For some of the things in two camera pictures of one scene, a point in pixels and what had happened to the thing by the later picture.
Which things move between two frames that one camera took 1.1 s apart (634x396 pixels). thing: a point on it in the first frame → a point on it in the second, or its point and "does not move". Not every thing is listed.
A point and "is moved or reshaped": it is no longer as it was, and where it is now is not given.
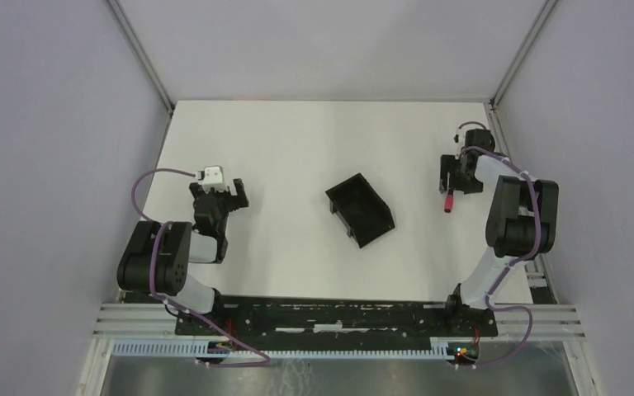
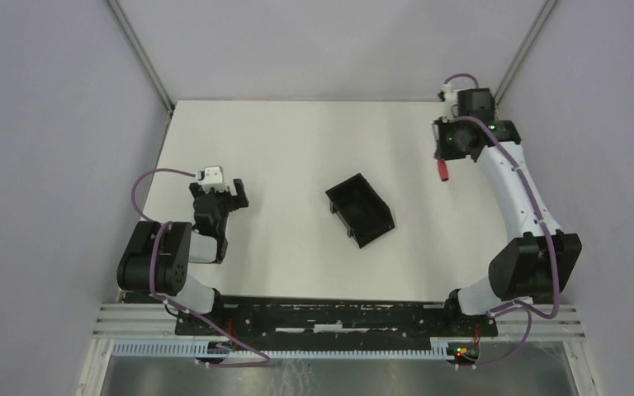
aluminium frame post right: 491,106 does not move
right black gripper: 449,163 → 442,152
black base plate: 337,317 does not move
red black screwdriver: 449,200 is moved or reshaped
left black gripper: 236,201 does not move
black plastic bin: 362,212 does not move
